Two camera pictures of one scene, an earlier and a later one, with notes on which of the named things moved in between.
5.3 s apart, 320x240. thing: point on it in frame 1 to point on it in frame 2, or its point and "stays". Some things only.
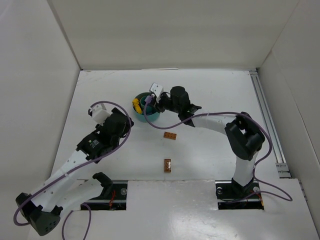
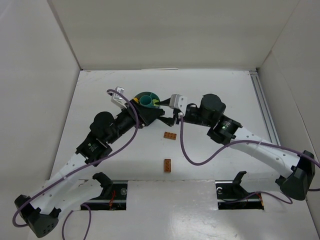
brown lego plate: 170,135 stays
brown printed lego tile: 167,165 stays
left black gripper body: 106,122 to 140,114
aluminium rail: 283,166 stays
